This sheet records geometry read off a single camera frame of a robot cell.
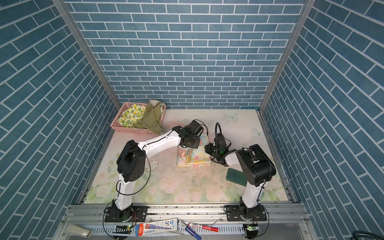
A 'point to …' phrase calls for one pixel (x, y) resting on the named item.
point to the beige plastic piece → (79, 230)
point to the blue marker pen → (189, 230)
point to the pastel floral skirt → (189, 157)
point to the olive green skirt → (151, 118)
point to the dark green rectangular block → (236, 176)
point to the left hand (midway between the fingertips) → (196, 144)
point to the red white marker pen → (215, 229)
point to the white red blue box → (156, 227)
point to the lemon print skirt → (132, 115)
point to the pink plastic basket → (115, 124)
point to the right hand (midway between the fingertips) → (204, 145)
